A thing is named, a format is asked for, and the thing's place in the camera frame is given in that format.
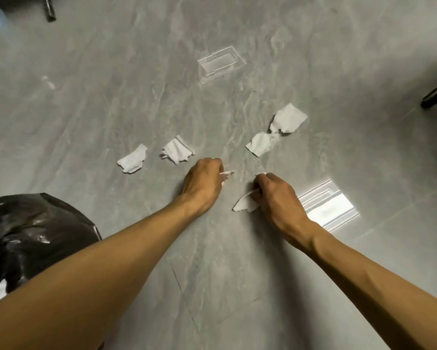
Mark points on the person's right hand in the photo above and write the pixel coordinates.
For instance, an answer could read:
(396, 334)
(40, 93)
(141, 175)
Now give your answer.
(282, 204)

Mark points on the person's left hand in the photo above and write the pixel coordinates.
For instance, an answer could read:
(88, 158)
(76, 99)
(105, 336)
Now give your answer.
(200, 182)

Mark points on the person's left fingers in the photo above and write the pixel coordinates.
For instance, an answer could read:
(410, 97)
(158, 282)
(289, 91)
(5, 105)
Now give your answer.
(217, 170)

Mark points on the person's right fingers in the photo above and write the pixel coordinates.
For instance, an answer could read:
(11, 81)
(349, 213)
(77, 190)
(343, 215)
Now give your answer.
(264, 185)

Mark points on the small torn white tissue scrap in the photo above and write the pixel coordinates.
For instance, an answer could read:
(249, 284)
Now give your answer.
(227, 174)

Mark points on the curled torn white tissue piece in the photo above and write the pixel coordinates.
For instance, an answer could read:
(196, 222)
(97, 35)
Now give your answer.
(244, 203)

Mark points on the person's left forearm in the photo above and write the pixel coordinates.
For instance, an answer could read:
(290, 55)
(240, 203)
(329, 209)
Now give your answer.
(94, 284)

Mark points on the person's right forearm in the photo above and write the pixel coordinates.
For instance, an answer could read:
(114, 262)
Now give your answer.
(371, 291)

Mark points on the crumpled torn white tissue piece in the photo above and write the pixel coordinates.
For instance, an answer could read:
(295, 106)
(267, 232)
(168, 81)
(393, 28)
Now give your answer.
(177, 150)

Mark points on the large torn white tissue piece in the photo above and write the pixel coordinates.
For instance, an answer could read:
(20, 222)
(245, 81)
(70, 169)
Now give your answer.
(288, 119)

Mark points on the black plastic trash bag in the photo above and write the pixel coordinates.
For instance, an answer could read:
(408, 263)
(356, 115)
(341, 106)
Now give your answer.
(32, 233)

